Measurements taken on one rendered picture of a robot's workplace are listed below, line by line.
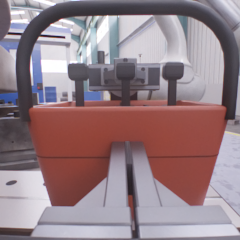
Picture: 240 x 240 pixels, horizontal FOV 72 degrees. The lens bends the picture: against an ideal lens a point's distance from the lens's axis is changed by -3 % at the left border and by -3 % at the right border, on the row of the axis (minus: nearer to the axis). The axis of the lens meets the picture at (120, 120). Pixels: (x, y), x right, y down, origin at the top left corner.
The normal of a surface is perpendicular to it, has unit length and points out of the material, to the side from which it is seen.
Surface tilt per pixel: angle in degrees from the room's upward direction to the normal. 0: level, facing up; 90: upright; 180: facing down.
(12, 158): 90
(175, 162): 97
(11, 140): 90
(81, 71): 90
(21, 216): 0
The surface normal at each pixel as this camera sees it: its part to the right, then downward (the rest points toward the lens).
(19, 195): -0.01, -0.99
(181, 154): -0.01, 0.27
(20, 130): 0.37, 0.14
